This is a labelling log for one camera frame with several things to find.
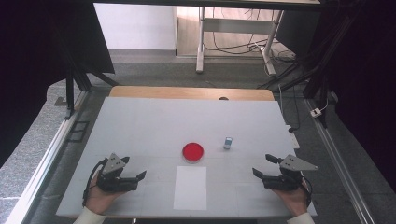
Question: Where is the white paper sheet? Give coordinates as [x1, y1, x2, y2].
[173, 165, 208, 211]

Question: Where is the person's right hand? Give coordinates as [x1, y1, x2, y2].
[273, 178, 312, 217]

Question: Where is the person's left hand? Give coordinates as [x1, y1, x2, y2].
[85, 169, 126, 216]

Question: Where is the wooden table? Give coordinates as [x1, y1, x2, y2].
[108, 85, 276, 102]

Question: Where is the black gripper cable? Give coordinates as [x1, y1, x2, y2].
[301, 175, 313, 208]
[81, 158, 110, 208]

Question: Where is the white metal desk frame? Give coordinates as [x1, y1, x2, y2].
[195, 6, 284, 77]

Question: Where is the round red ink pad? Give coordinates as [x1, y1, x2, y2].
[181, 142, 205, 163]

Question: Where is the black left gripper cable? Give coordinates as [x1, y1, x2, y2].
[81, 158, 110, 208]

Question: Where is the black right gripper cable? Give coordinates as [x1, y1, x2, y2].
[301, 175, 313, 208]

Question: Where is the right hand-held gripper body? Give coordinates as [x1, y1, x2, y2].
[262, 154, 319, 191]

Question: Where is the black metal stand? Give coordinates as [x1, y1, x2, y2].
[55, 36, 120, 120]
[258, 0, 359, 129]

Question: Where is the black curtain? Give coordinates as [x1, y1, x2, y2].
[0, 0, 116, 167]
[311, 0, 396, 191]

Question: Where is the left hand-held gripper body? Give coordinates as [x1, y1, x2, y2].
[96, 152, 139, 193]

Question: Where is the aluminium rail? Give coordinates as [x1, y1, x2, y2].
[304, 98, 376, 224]
[6, 90, 90, 224]

